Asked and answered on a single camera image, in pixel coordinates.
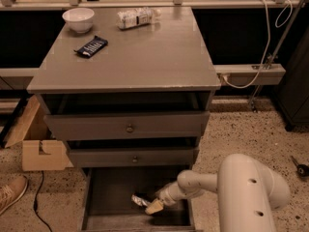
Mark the black tool on floor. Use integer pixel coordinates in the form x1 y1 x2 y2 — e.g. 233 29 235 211
291 157 309 177

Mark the grey top drawer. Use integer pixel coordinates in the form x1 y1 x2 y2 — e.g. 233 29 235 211
44 112 210 141

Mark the wooden box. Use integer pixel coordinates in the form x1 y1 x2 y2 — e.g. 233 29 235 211
5 96 72 171

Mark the dark blue snack bar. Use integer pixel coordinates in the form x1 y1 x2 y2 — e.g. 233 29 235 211
75 36 108 58

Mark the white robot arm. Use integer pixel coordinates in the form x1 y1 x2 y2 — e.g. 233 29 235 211
146 154 291 232

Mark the white hanging cable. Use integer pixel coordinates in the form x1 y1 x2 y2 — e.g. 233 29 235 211
220 0 294 90

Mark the clear plastic water bottle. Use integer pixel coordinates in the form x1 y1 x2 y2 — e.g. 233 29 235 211
116 7 161 30

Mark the grey open bottom drawer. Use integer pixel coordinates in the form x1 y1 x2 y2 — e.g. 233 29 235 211
78 165 195 232

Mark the grey metal railing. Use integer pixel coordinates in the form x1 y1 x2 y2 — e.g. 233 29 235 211
0 0 309 92

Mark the grey drawer cabinet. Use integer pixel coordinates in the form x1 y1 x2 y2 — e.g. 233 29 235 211
26 6 222 232

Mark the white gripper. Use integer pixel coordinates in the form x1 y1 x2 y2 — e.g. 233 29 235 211
145 182 180 215

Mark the black floor cable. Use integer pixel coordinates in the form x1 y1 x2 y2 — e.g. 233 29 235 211
33 171 53 232

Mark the tan sneaker shoe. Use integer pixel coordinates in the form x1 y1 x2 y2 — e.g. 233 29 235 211
0 176 28 215

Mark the white ceramic bowl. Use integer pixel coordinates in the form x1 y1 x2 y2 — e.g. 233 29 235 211
62 8 95 33

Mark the grey middle drawer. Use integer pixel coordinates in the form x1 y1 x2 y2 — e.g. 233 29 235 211
69 148 199 167

